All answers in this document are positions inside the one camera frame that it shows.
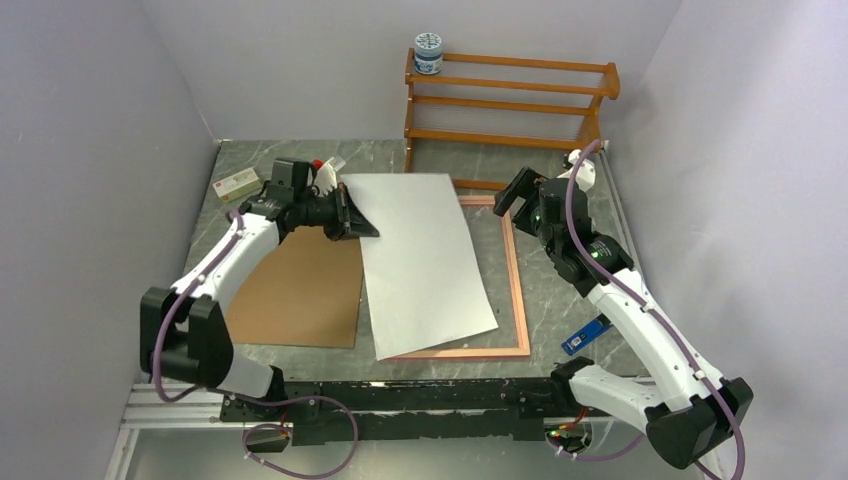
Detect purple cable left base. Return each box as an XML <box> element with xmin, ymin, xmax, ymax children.
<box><xmin>241</xmin><ymin>398</ymin><xmax>362</xmax><ymax>480</ymax></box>

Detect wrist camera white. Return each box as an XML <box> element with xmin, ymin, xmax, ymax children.
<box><xmin>559</xmin><ymin>149</ymin><xmax>597</xmax><ymax>192</ymax></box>
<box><xmin>312</xmin><ymin>156</ymin><xmax>347</xmax><ymax>196</ymax></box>

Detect blue black handled tool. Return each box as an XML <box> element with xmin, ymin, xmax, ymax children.
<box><xmin>561</xmin><ymin>314</ymin><xmax>612</xmax><ymax>356</ymax></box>

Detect blue white lidded jar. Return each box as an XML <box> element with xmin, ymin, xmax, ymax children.
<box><xmin>413</xmin><ymin>32</ymin><xmax>443</xmax><ymax>75</ymax></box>

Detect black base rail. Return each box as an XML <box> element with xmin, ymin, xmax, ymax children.
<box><xmin>220</xmin><ymin>377</ymin><xmax>586</xmax><ymax>446</ymax></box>

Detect brown frame backing board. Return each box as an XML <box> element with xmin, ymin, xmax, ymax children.
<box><xmin>225</xmin><ymin>227</ymin><xmax>363</xmax><ymax>348</ymax></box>

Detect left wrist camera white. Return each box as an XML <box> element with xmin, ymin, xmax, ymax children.
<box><xmin>312</xmin><ymin>156</ymin><xmax>347</xmax><ymax>196</ymax></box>

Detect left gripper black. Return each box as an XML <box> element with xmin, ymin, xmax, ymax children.
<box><xmin>295</xmin><ymin>182</ymin><xmax>379</xmax><ymax>242</ymax></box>

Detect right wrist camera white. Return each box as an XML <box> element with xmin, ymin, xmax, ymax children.
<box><xmin>559</xmin><ymin>149</ymin><xmax>597</xmax><ymax>192</ymax></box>

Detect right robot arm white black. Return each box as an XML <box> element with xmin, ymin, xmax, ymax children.
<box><xmin>494</xmin><ymin>167</ymin><xmax>754</xmax><ymax>470</ymax></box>

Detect landscape beach photo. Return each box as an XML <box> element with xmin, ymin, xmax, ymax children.
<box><xmin>342</xmin><ymin>173</ymin><xmax>498</xmax><ymax>360</ymax></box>

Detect orange wooden rack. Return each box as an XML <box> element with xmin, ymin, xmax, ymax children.
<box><xmin>403</xmin><ymin>51</ymin><xmax>621</xmax><ymax>173</ymax></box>

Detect small white green box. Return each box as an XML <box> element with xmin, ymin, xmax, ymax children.
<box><xmin>212</xmin><ymin>168</ymin><xmax>263</xmax><ymax>203</ymax></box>

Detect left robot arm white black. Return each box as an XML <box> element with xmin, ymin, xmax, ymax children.
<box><xmin>139</xmin><ymin>156</ymin><xmax>379</xmax><ymax>420</ymax></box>

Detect pink wooden picture frame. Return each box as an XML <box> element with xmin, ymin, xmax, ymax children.
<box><xmin>362</xmin><ymin>195</ymin><xmax>530</xmax><ymax>361</ymax></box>

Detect aluminium extrusion rail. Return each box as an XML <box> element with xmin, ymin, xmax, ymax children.
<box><xmin>105</xmin><ymin>383</ymin><xmax>223</xmax><ymax>480</ymax></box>

